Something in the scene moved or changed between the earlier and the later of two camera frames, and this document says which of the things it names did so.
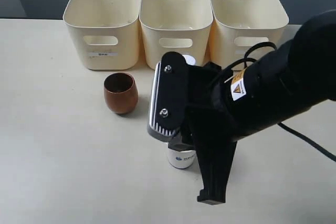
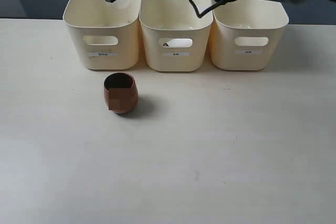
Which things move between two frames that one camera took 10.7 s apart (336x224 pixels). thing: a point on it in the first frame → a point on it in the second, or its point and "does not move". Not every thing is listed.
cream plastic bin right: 245,14 does not move
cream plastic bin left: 103,16 does not move
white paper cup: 181,159 → 178,43
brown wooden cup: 121,93 does not move
